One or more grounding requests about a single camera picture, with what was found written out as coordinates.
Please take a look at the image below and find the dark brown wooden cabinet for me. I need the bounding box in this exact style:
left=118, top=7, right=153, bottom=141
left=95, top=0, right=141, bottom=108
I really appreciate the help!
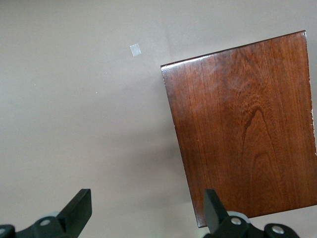
left=160, top=30, right=317, bottom=229

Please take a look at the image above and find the small clear tape patch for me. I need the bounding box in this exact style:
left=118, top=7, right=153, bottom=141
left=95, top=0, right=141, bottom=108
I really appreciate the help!
left=129, top=43, right=142, bottom=58

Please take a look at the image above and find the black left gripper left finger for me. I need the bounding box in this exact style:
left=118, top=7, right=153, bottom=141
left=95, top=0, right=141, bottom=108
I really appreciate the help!
left=0, top=188, right=93, bottom=238

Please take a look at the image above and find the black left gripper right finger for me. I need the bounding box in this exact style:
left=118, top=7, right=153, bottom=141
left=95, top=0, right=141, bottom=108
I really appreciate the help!
left=203, top=188, right=302, bottom=238

